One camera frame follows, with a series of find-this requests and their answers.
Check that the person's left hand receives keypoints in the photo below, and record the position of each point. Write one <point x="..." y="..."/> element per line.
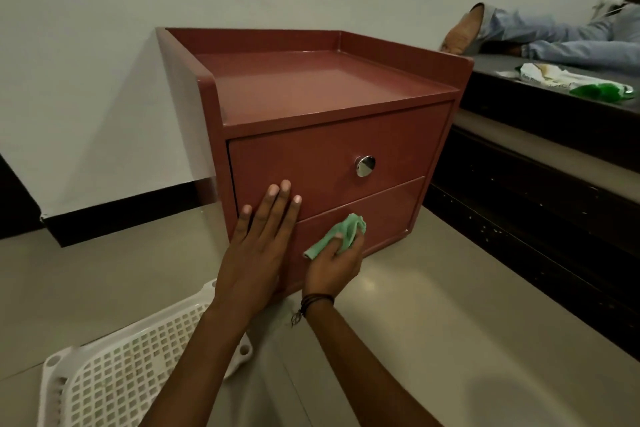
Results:
<point x="260" y="261"/>

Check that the person's right hand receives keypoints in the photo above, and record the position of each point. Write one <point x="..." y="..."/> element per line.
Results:
<point x="332" y="271"/>

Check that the green cleaning cloth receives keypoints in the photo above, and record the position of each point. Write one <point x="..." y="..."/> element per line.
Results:
<point x="345" y="224"/>

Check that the red wooden nightstand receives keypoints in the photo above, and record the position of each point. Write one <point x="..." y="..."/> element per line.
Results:
<point x="325" y="86"/>

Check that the person's right forearm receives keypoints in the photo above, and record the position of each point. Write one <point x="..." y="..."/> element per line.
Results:
<point x="365" y="376"/>

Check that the white green wipes packet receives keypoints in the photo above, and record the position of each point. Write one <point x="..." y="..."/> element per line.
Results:
<point x="550" y="76"/>

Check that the black wrist band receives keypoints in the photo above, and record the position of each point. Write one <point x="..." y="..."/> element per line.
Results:
<point x="315" y="299"/>

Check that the silver drawer knob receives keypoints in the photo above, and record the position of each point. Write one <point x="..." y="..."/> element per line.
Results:
<point x="365" y="166"/>

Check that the black baseboard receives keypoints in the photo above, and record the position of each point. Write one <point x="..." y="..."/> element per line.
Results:
<point x="125" y="216"/>

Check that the white plastic basket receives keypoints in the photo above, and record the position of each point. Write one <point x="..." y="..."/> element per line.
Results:
<point x="115" y="371"/>

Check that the black door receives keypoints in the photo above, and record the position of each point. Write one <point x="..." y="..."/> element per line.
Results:
<point x="17" y="211"/>

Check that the grey mattress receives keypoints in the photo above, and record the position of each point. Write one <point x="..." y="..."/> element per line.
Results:
<point x="492" y="64"/>

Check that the black bed frame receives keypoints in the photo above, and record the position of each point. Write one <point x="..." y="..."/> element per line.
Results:
<point x="540" y="221"/>

